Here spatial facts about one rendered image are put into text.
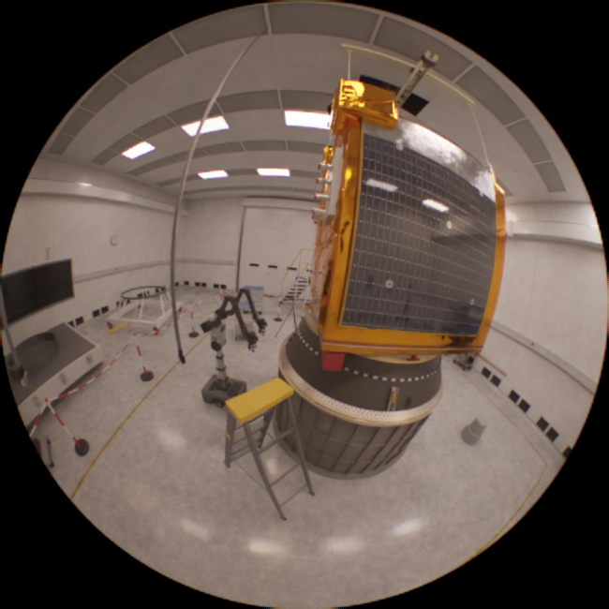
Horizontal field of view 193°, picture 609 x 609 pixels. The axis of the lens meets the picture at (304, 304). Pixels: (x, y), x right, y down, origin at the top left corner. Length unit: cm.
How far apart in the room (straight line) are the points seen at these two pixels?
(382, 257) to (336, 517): 246
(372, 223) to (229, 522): 279
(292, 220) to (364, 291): 864
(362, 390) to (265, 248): 868
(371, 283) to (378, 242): 23
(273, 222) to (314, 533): 1021
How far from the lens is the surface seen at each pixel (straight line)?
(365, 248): 99
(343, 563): 242
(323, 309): 106
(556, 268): 589
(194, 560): 247
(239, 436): 164
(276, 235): 943
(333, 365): 122
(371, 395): 153
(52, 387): 431
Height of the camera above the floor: 230
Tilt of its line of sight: 15 degrees down
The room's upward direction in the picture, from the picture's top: 7 degrees clockwise
